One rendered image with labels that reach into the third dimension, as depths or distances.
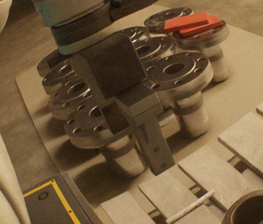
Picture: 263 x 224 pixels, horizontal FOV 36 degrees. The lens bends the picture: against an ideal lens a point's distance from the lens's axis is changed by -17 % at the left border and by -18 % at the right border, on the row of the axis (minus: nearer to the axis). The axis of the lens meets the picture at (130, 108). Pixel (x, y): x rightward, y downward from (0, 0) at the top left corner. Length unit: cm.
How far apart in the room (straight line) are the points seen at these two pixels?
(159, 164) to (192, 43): 124
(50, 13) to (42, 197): 65
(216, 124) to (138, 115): 117
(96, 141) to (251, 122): 48
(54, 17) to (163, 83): 100
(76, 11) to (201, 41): 127
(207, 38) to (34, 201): 98
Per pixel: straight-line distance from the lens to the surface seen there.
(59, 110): 161
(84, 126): 140
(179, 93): 140
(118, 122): 61
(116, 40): 45
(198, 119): 153
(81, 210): 93
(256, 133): 123
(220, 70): 183
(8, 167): 16
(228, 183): 110
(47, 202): 101
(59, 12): 46
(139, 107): 43
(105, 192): 150
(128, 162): 147
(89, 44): 47
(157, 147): 49
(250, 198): 66
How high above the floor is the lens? 85
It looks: 26 degrees down
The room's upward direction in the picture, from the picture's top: 25 degrees counter-clockwise
